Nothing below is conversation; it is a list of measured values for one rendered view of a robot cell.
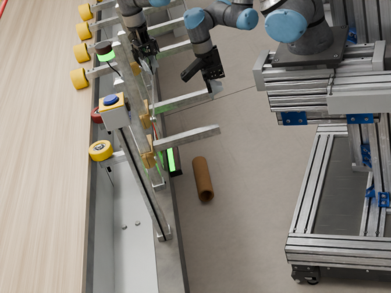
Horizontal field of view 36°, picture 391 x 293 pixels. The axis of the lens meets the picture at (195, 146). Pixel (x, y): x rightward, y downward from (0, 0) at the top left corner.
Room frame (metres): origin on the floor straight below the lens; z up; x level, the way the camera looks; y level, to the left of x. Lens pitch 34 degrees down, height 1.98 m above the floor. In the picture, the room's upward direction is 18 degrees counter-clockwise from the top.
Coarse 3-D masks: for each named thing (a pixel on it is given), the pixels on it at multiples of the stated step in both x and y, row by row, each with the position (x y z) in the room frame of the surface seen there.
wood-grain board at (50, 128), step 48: (48, 0) 3.52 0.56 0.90; (96, 0) 3.26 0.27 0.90; (0, 48) 3.00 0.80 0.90; (48, 48) 2.79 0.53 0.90; (0, 96) 2.43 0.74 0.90; (48, 96) 2.28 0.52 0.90; (0, 144) 2.01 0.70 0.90; (48, 144) 1.90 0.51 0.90; (0, 192) 1.69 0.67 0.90; (48, 192) 1.60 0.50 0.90; (0, 240) 1.44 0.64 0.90; (48, 240) 1.36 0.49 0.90; (0, 288) 1.23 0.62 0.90; (48, 288) 1.17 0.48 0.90
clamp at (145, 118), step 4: (144, 100) 2.05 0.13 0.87; (148, 104) 2.03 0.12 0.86; (148, 108) 1.99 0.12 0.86; (148, 112) 1.95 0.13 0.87; (140, 116) 1.94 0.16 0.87; (144, 116) 1.93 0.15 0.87; (148, 116) 1.94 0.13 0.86; (144, 120) 1.92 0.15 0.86; (148, 120) 1.92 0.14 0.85; (144, 124) 1.92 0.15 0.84; (148, 124) 1.92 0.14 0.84; (144, 128) 1.92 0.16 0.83
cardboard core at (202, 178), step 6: (198, 156) 2.70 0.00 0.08; (192, 162) 2.70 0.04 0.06; (198, 162) 2.64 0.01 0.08; (204, 162) 2.65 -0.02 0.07; (198, 168) 2.59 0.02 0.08; (204, 168) 2.59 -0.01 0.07; (198, 174) 2.54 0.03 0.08; (204, 174) 2.53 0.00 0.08; (198, 180) 2.50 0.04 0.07; (204, 180) 2.48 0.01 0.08; (210, 180) 2.50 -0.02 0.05; (198, 186) 2.46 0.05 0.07; (204, 186) 2.43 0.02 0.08; (210, 186) 2.44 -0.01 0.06; (198, 192) 2.42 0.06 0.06; (204, 192) 2.47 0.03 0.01; (210, 192) 2.44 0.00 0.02; (204, 198) 2.42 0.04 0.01; (210, 198) 2.40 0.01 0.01
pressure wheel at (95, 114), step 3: (96, 108) 2.04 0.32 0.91; (93, 111) 2.02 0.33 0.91; (96, 111) 2.02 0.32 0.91; (90, 114) 2.01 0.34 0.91; (93, 114) 2.00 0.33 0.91; (96, 114) 1.99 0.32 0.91; (99, 114) 1.98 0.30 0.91; (93, 117) 1.99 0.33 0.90; (96, 117) 1.98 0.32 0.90; (99, 117) 1.97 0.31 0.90; (93, 120) 2.00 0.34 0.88; (96, 120) 1.98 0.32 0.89; (99, 120) 1.97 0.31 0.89; (102, 120) 1.97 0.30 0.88; (99, 123) 1.98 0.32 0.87; (108, 132) 2.01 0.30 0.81
